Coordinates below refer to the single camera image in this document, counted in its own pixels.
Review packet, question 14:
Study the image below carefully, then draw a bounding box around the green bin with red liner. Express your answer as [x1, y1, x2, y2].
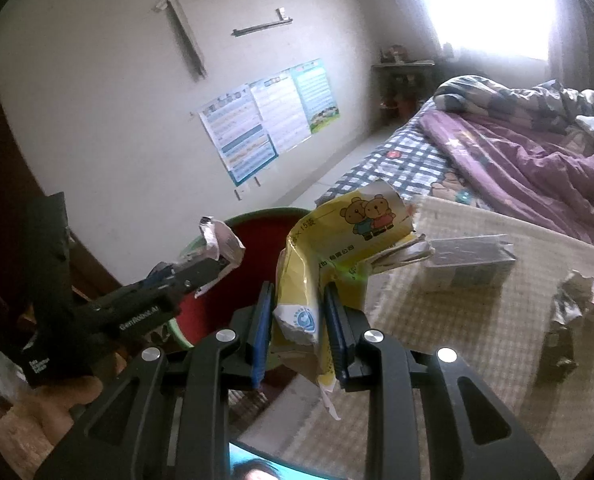
[169, 207, 318, 361]

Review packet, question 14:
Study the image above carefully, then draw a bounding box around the crumpled silver plastic wrapper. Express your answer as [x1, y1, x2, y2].
[552, 262, 594, 323]

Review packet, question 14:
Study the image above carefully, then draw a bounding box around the short metal wall bracket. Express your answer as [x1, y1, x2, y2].
[231, 8, 294, 37]

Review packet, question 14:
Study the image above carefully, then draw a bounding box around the white chart wall poster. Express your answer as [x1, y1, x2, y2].
[249, 71, 312, 155]

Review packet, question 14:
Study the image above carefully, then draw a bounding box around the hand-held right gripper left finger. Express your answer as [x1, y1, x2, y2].
[34, 281, 275, 480]

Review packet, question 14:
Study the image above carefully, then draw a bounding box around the person's left hand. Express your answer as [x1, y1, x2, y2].
[29, 376, 104, 428]

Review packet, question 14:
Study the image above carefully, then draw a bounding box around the grey plaid blanket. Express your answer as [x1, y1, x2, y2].
[434, 75, 594, 131]

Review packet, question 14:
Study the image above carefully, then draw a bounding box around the white cardboard box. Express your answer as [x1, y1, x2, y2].
[423, 234, 517, 293]

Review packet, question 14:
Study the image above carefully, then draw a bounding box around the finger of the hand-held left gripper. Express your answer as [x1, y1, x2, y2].
[176, 256, 230, 298]
[144, 259, 185, 292]

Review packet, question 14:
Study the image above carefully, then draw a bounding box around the wall shelf with toys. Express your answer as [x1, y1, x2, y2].
[372, 45, 435, 111]

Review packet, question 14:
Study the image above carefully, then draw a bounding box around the checkered bed sheet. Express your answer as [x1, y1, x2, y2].
[317, 97, 478, 211]

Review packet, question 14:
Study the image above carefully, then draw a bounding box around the dark wooden door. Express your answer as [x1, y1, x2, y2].
[0, 57, 128, 341]

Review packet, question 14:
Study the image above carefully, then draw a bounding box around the dark brown packet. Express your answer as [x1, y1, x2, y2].
[537, 317, 580, 386]

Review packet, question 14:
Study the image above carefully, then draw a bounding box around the long metal wall bracket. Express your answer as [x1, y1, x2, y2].
[153, 0, 208, 81]

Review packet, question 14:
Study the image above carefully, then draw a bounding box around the window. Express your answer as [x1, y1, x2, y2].
[417, 0, 563, 61]

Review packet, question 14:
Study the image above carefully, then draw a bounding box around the green-bordered wall poster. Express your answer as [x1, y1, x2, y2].
[292, 58, 342, 134]

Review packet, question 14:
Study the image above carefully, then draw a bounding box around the purple blanket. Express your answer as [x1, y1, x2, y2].
[419, 110, 594, 253]

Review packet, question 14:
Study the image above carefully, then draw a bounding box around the silver foil wrapper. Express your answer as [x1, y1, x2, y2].
[194, 215, 246, 298]

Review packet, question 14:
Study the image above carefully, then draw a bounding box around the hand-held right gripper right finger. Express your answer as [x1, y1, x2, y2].
[323, 282, 562, 480]

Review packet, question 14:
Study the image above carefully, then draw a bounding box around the lit screen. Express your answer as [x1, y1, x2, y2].
[227, 442, 328, 480]

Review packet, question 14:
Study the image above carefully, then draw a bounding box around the yellow snack wrapper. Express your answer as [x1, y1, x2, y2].
[269, 178, 435, 421]

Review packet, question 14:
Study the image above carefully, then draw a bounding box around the blue-bordered wall poster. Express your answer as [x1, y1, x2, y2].
[198, 85, 279, 187]

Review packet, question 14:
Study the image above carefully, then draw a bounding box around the beige woven mat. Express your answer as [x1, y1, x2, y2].
[237, 195, 594, 480]

